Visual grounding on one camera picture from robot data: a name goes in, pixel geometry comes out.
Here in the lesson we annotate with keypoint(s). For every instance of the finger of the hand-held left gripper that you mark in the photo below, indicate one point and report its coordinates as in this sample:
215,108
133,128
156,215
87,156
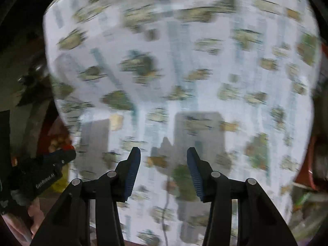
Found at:
64,156

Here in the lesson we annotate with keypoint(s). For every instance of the orange flower pot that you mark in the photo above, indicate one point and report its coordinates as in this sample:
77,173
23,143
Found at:
311,164

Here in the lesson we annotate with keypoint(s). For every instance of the red plastic basin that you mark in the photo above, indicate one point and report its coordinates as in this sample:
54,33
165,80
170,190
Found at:
47,130

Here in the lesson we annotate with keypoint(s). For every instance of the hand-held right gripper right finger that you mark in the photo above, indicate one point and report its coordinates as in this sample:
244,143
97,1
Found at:
196,170

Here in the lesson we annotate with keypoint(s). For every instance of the printed white tablecloth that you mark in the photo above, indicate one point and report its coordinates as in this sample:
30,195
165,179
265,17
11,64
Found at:
179,56

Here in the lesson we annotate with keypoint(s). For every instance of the yellow plastic bag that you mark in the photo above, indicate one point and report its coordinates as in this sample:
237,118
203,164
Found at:
61,182

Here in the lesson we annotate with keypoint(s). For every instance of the dark crumpled bag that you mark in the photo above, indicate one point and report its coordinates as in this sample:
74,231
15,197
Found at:
33,84

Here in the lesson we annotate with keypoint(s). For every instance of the person's left hand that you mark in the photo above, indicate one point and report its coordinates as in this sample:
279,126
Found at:
35,215

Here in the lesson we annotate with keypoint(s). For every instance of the grey stone slab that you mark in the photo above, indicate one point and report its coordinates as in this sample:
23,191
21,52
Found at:
38,128

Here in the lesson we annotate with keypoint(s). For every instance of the green plant leaves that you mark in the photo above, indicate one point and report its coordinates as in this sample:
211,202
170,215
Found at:
307,210

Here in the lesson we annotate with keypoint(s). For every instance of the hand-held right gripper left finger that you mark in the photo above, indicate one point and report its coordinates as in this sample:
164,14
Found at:
132,170

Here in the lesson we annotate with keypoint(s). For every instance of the pile of eggs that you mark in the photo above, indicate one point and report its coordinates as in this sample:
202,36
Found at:
59,143

